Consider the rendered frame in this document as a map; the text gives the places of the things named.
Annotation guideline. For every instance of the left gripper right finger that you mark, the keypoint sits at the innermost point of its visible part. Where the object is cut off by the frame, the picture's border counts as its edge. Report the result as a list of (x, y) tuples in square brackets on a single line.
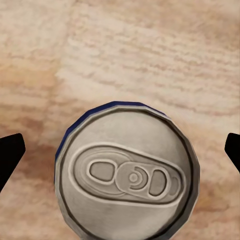
[(232, 148)]

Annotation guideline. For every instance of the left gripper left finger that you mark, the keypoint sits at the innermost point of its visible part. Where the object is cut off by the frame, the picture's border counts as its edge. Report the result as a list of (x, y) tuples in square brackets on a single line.
[(12, 149)]

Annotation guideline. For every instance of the can of soda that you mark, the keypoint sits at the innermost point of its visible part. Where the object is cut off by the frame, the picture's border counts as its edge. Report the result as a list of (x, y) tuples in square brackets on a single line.
[(126, 171)]

